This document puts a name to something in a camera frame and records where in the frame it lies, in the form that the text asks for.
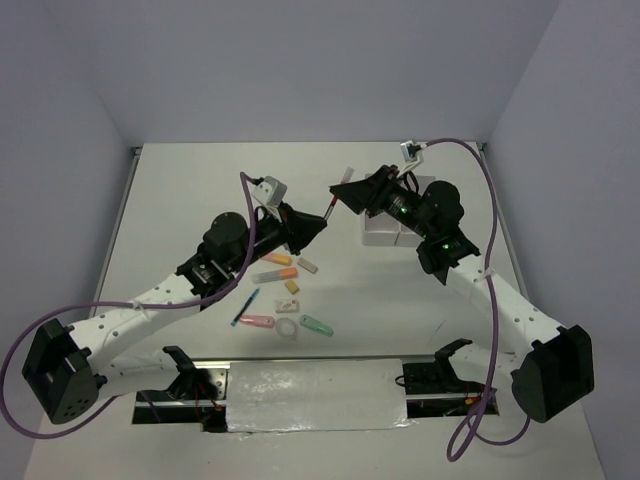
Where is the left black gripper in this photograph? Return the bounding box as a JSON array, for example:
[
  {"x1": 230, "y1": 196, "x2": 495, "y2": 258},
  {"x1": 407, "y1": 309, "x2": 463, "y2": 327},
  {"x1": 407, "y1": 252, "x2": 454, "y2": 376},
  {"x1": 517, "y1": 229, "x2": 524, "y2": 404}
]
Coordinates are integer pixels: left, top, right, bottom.
[{"x1": 228, "y1": 201, "x2": 327, "y2": 274}]

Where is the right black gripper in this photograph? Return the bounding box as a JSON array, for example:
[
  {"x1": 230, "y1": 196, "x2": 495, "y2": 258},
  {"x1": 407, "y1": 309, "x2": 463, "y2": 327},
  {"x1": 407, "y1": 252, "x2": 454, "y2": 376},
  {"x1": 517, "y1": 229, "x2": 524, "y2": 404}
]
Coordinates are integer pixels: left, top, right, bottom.
[{"x1": 329, "y1": 165, "x2": 434, "y2": 239}]

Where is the red pen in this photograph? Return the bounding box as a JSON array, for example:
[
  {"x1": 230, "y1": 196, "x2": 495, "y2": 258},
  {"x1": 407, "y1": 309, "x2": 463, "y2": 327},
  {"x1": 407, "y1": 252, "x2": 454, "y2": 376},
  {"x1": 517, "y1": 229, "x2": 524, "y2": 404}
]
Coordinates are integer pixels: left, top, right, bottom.
[{"x1": 322, "y1": 167, "x2": 354, "y2": 221}]

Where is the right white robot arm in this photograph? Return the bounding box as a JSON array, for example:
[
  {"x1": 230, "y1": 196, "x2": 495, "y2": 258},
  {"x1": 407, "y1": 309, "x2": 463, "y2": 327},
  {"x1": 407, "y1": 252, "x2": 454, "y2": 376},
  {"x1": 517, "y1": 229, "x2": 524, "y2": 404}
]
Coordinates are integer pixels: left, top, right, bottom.
[{"x1": 329, "y1": 166, "x2": 595, "y2": 423}]

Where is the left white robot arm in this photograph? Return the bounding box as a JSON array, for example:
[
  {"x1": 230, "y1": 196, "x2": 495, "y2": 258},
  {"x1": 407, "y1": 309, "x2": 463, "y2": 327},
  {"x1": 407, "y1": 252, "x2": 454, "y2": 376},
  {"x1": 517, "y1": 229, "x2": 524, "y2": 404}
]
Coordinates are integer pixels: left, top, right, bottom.
[{"x1": 22, "y1": 202, "x2": 327, "y2": 425}]

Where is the left white compartment container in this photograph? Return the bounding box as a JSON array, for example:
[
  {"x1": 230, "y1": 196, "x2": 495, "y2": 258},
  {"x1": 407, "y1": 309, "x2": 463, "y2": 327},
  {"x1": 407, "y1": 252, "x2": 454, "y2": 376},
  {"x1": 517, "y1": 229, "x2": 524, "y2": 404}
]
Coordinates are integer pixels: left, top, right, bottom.
[{"x1": 360, "y1": 212, "x2": 401, "y2": 247}]

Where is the white compartment container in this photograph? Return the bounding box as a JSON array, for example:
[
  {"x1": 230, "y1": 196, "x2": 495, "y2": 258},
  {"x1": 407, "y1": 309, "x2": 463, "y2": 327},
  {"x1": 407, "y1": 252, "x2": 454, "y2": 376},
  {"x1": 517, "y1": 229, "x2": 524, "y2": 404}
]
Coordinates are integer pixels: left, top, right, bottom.
[
  {"x1": 395, "y1": 174, "x2": 436, "y2": 248},
  {"x1": 360, "y1": 212, "x2": 401, "y2": 247}
]

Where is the grey eraser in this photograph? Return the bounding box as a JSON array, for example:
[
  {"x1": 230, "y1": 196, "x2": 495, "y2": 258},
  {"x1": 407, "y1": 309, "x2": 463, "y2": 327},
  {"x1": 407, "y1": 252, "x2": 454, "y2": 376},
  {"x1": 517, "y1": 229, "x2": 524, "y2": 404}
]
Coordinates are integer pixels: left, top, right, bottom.
[{"x1": 297, "y1": 257, "x2": 318, "y2": 274}]

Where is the right white compartment container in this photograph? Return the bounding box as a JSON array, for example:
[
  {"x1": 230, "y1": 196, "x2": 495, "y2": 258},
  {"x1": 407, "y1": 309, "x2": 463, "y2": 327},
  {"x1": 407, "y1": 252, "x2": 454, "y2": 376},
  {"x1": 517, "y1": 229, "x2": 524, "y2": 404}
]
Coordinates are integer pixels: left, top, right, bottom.
[{"x1": 395, "y1": 174, "x2": 436, "y2": 248}]

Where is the orange highlighter clear cap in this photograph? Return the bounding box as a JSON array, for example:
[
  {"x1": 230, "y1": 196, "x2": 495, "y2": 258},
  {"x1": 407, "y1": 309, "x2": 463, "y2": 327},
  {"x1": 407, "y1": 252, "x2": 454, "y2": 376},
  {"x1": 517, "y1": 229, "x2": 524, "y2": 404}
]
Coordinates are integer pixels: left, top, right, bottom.
[{"x1": 251, "y1": 267, "x2": 298, "y2": 284}]

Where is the yellow eraser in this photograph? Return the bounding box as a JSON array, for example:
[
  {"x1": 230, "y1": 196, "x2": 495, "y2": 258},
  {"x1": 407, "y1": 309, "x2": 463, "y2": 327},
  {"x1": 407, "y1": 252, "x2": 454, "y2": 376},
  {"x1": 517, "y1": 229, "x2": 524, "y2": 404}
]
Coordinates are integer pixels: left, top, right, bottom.
[{"x1": 285, "y1": 280, "x2": 299, "y2": 294}]

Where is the blue pen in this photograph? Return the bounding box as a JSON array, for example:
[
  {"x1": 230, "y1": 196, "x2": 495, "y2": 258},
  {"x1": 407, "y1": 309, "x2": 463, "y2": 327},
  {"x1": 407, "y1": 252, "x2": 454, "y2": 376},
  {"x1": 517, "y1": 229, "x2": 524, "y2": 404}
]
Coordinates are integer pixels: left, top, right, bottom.
[{"x1": 230, "y1": 287, "x2": 261, "y2": 327}]

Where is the white eraser red label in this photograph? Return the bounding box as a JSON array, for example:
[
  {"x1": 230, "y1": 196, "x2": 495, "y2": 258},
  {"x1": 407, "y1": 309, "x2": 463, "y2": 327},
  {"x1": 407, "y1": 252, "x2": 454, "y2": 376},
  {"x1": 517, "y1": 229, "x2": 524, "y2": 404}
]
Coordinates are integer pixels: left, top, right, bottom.
[{"x1": 274, "y1": 299, "x2": 299, "y2": 313}]

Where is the green highlighter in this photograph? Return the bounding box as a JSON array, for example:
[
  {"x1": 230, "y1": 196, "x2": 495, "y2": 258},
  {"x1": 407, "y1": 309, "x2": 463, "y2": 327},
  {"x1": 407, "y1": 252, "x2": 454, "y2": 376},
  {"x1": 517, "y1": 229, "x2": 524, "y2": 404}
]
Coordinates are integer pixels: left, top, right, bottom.
[{"x1": 299, "y1": 315, "x2": 334, "y2": 337}]

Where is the white base cover plate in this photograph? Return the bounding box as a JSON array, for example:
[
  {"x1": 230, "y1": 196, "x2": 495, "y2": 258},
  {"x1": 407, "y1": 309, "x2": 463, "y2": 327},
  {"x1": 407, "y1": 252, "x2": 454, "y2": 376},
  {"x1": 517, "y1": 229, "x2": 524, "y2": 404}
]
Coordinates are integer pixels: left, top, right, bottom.
[{"x1": 226, "y1": 359, "x2": 411, "y2": 433}]

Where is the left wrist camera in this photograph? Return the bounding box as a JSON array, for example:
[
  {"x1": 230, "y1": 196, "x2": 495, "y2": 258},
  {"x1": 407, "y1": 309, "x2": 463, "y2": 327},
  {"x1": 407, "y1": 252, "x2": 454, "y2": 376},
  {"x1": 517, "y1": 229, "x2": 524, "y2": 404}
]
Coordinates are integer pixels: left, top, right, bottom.
[{"x1": 251, "y1": 176, "x2": 288, "y2": 207}]

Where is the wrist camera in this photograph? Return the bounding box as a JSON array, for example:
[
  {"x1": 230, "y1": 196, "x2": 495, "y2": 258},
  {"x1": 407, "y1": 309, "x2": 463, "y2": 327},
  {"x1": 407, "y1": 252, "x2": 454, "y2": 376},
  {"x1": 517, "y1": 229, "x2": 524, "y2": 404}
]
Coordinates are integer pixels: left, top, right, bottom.
[
  {"x1": 251, "y1": 176, "x2": 288, "y2": 207},
  {"x1": 399, "y1": 140, "x2": 426, "y2": 176}
]

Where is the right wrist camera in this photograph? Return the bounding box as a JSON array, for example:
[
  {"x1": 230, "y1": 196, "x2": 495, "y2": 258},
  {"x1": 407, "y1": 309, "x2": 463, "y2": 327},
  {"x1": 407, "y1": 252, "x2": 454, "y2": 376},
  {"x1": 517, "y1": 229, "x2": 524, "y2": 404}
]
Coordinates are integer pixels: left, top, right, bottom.
[{"x1": 399, "y1": 140, "x2": 426, "y2": 176}]

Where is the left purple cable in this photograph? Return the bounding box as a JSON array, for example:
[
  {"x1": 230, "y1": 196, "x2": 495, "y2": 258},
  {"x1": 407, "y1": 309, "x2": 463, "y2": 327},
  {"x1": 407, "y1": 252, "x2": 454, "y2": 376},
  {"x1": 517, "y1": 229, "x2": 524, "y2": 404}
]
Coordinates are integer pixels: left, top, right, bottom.
[{"x1": 0, "y1": 172, "x2": 266, "y2": 440}]

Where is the clear tape ring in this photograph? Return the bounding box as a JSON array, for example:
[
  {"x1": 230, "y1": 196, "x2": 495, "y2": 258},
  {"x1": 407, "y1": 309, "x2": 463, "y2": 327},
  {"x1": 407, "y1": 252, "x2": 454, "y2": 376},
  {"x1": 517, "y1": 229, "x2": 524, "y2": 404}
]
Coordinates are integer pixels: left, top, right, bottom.
[{"x1": 274, "y1": 317, "x2": 300, "y2": 344}]

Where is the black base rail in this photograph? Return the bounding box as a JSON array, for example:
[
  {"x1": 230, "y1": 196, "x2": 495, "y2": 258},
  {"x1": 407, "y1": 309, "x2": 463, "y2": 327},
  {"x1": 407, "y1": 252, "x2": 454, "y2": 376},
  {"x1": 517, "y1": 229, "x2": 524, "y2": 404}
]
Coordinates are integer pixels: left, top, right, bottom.
[{"x1": 132, "y1": 358, "x2": 484, "y2": 433}]

